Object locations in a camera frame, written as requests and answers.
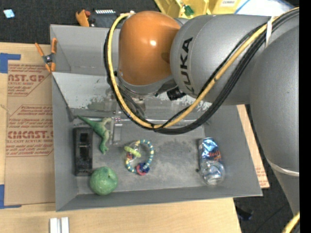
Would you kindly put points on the grey metal bin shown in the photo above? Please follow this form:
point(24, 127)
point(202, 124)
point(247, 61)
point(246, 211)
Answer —
point(175, 154)

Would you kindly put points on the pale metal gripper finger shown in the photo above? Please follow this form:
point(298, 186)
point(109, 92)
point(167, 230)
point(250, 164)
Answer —
point(111, 136)
point(117, 133)

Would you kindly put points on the clear glass cup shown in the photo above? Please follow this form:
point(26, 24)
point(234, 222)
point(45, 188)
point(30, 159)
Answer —
point(213, 173)

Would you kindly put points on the brown cardboard board, red print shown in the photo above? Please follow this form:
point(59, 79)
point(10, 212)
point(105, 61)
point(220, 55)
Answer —
point(29, 173)

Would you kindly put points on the green toy dinosaur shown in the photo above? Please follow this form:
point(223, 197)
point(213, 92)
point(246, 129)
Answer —
point(102, 130)

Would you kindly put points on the green toy apple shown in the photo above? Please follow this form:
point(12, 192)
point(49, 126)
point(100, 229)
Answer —
point(103, 181)

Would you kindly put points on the crushed blue drink can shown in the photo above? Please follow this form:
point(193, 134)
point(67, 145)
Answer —
point(209, 149)

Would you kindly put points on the black cylinder on white bracket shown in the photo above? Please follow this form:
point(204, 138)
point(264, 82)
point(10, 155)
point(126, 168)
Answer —
point(175, 93)

